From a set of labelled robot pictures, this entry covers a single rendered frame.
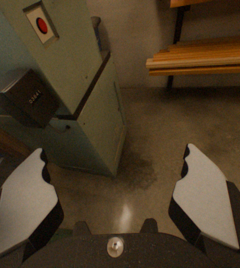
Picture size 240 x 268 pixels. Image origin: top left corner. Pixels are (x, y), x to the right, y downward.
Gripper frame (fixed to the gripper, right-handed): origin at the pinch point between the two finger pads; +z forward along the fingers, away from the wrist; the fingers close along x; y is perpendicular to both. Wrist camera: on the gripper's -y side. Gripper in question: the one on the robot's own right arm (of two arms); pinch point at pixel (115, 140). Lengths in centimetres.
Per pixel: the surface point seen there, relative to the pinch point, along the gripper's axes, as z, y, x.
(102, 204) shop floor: 63, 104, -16
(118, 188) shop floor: 73, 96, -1
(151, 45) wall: 172, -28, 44
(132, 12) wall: 165, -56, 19
